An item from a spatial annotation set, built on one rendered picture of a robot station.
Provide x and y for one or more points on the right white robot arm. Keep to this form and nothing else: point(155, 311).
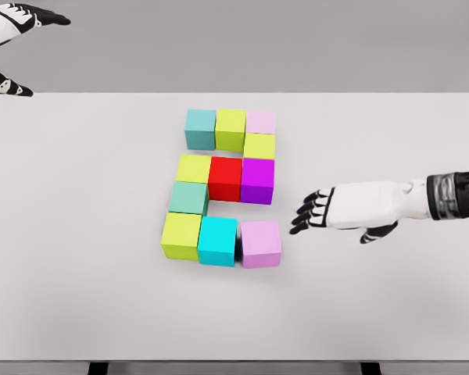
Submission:
point(445, 197)

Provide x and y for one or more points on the pale pink block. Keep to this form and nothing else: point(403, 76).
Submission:
point(261, 122)

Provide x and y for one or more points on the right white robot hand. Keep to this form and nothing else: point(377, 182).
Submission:
point(363, 205)

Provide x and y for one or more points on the cyan block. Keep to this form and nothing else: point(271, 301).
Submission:
point(217, 240)

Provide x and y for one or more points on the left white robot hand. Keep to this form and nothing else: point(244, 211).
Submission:
point(0, 23)

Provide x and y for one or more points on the yellow-green block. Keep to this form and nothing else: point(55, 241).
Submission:
point(259, 146)
point(180, 236)
point(192, 168)
point(230, 127)

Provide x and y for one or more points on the purple block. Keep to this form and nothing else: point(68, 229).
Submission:
point(257, 179)

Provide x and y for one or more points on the mint green block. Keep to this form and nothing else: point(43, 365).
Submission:
point(187, 197)

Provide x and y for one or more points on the red block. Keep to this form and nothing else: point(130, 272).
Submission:
point(224, 177)

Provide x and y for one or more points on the teal block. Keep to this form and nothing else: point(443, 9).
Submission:
point(200, 127)

